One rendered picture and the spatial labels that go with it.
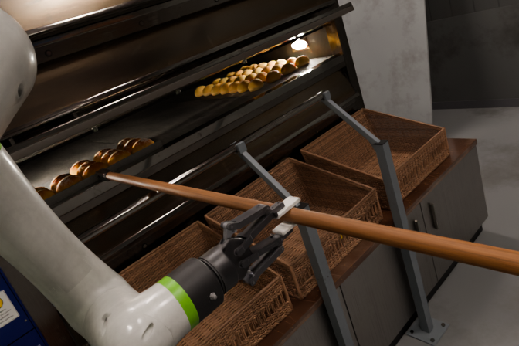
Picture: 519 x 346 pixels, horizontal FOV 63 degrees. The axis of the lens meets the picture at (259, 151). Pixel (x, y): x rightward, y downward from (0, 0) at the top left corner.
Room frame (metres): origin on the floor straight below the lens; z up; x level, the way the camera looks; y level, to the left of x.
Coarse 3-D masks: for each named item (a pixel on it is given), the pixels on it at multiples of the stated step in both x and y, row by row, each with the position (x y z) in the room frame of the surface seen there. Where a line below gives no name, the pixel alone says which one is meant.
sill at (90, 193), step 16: (320, 64) 2.28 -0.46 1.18; (336, 64) 2.32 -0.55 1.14; (288, 80) 2.14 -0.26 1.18; (304, 80) 2.16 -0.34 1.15; (256, 96) 2.04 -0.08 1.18; (272, 96) 2.02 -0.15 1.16; (240, 112) 1.90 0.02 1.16; (208, 128) 1.79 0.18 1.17; (176, 144) 1.69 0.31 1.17; (144, 160) 1.60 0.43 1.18; (160, 160) 1.64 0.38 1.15; (80, 192) 1.45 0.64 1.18; (96, 192) 1.48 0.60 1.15; (64, 208) 1.41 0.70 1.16
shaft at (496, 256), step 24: (168, 192) 1.11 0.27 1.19; (192, 192) 1.01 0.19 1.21; (216, 192) 0.95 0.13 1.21; (288, 216) 0.73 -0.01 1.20; (312, 216) 0.69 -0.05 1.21; (336, 216) 0.66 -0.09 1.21; (384, 240) 0.56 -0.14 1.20; (408, 240) 0.53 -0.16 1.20; (432, 240) 0.51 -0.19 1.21; (456, 240) 0.49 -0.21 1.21; (480, 264) 0.45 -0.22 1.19; (504, 264) 0.43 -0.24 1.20
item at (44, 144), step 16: (336, 16) 2.15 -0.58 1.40; (304, 32) 2.11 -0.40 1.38; (256, 48) 1.83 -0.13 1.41; (272, 48) 2.09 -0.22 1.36; (224, 64) 1.72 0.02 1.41; (192, 80) 1.62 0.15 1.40; (144, 96) 1.51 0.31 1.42; (160, 96) 1.54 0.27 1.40; (112, 112) 1.43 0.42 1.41; (128, 112) 1.58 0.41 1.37; (80, 128) 1.36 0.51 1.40; (32, 144) 1.28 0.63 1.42; (48, 144) 1.30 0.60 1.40; (16, 160) 1.24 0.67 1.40
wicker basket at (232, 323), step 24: (168, 240) 1.54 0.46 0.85; (192, 240) 1.57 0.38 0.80; (216, 240) 1.53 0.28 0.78; (144, 264) 1.46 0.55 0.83; (168, 264) 1.49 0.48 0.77; (144, 288) 1.42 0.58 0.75; (240, 288) 1.45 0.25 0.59; (264, 288) 1.20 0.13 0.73; (216, 312) 1.36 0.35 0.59; (240, 312) 1.13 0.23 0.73; (264, 312) 1.27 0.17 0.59; (288, 312) 1.23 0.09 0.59; (192, 336) 1.28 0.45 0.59; (216, 336) 1.07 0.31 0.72; (240, 336) 1.19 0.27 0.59; (264, 336) 1.16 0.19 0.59
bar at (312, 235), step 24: (240, 144) 1.40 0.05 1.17; (384, 144) 1.50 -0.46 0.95; (192, 168) 1.30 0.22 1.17; (384, 168) 1.51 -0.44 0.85; (288, 192) 1.29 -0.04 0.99; (120, 216) 1.14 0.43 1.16; (312, 240) 1.22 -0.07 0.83; (312, 264) 1.24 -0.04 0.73; (408, 264) 1.52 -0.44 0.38; (336, 312) 1.22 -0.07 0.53; (336, 336) 1.24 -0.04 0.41; (432, 336) 1.48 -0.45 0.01
